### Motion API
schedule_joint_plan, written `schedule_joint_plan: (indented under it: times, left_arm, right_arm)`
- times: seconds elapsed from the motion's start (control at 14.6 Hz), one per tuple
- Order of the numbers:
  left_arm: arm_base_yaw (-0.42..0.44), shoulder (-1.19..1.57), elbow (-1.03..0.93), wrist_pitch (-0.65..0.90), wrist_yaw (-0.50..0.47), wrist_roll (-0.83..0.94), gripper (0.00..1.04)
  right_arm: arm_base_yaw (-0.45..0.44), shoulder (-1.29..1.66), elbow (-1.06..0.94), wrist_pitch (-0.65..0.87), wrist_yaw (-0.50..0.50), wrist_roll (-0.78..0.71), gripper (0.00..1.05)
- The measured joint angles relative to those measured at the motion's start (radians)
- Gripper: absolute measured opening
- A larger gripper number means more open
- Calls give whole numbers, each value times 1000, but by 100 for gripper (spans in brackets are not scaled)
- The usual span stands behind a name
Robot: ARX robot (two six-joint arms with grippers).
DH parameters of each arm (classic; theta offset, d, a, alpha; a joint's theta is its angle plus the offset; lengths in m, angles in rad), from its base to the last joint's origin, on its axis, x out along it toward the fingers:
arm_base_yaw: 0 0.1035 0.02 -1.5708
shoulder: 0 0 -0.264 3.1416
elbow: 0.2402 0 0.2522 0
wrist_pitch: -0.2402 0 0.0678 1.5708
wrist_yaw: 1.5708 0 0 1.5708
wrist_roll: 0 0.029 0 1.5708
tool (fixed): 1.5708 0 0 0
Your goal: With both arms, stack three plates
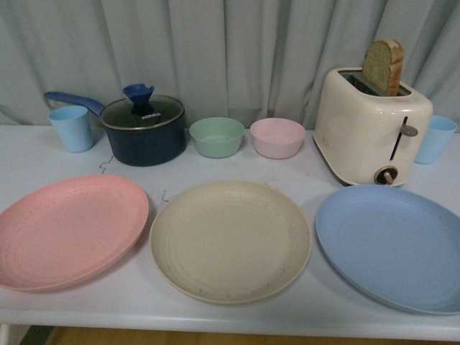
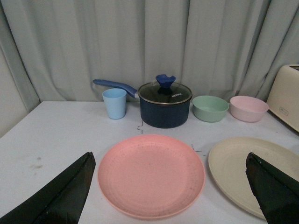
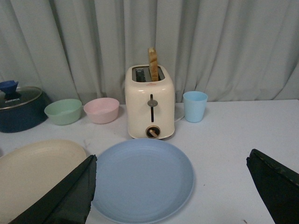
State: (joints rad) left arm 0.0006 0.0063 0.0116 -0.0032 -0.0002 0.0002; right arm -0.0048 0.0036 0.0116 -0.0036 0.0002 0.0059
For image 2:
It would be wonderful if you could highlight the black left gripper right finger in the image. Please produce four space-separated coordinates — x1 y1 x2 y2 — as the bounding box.
246 152 299 224

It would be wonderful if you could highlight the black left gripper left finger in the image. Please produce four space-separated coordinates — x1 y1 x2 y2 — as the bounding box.
0 152 96 224

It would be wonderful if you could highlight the cream plate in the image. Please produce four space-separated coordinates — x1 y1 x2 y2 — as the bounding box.
208 137 299 218

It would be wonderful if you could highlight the pink plate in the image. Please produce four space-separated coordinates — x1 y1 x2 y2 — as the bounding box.
98 134 206 220

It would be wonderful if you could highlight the pink bowl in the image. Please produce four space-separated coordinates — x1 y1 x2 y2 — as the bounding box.
230 96 269 123

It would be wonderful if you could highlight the cream toaster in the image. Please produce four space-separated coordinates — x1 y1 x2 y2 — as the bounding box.
267 64 299 131

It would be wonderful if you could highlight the green bowl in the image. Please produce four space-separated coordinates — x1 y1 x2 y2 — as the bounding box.
192 96 229 123

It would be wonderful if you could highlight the light blue cup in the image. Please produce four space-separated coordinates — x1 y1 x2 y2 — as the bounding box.
102 88 127 119

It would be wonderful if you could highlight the dark blue saucepan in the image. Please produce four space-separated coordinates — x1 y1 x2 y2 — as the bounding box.
93 79 191 128

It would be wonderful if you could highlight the glass pot lid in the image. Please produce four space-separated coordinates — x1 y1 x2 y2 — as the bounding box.
138 74 192 105

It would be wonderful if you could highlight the grey curtain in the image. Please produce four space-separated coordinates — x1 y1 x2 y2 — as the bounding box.
0 0 299 135

